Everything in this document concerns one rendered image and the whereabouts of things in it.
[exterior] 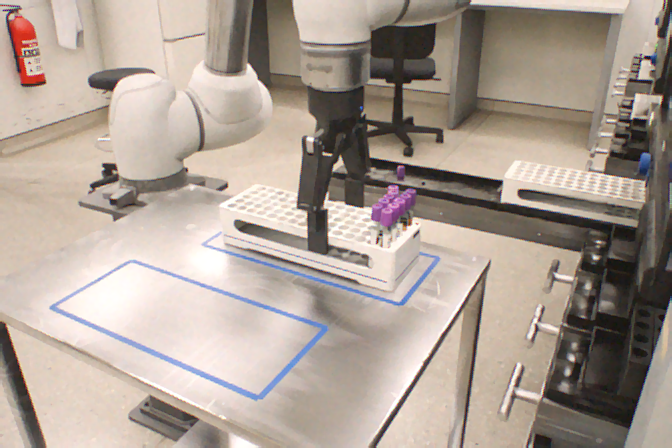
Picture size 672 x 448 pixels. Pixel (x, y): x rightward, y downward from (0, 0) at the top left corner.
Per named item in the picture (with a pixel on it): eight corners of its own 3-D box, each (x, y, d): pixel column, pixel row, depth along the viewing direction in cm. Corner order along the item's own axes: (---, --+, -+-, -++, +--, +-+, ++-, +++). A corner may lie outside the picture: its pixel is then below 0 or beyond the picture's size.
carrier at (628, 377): (635, 412, 58) (650, 366, 56) (614, 405, 59) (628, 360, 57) (642, 348, 68) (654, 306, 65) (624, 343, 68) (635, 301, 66)
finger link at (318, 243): (328, 208, 78) (325, 210, 77) (328, 253, 81) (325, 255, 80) (309, 203, 79) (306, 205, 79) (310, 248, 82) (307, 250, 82)
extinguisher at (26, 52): (52, 82, 371) (34, 1, 348) (28, 88, 357) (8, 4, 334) (34, 80, 378) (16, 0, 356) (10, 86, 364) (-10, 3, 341)
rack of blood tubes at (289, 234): (420, 260, 86) (423, 222, 83) (392, 292, 78) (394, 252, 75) (258, 217, 99) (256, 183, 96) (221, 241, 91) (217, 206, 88)
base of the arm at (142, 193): (86, 203, 133) (81, 181, 131) (153, 171, 151) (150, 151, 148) (144, 218, 126) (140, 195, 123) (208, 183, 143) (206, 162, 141)
